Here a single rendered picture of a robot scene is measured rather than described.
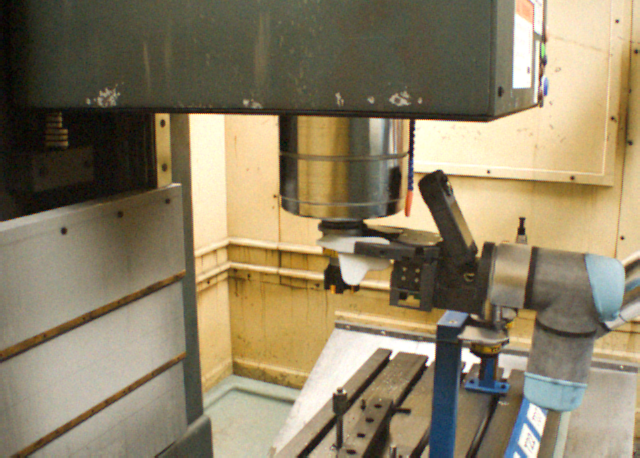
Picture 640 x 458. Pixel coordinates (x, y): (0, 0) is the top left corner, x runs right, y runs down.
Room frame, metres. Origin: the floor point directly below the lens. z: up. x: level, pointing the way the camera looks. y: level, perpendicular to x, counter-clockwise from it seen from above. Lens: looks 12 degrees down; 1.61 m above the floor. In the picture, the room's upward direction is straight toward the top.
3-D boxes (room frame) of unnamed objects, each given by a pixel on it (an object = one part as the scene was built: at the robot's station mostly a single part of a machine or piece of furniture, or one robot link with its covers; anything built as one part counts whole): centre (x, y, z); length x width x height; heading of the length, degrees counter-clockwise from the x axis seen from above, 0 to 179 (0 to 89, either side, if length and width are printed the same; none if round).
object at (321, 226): (0.81, -0.03, 1.43); 0.06 x 0.06 x 0.03
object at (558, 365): (0.73, -0.30, 1.28); 0.11 x 0.08 x 0.11; 155
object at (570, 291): (0.71, -0.30, 1.37); 0.11 x 0.08 x 0.09; 70
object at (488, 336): (0.96, -0.26, 1.21); 0.07 x 0.05 x 0.01; 65
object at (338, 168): (0.81, -0.03, 1.51); 0.16 x 0.16 x 0.12
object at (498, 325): (1.01, -0.28, 1.21); 0.06 x 0.06 x 0.03
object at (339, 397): (1.14, -0.04, 0.96); 0.03 x 0.03 x 0.13
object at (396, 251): (0.76, -0.08, 1.41); 0.09 x 0.05 x 0.02; 83
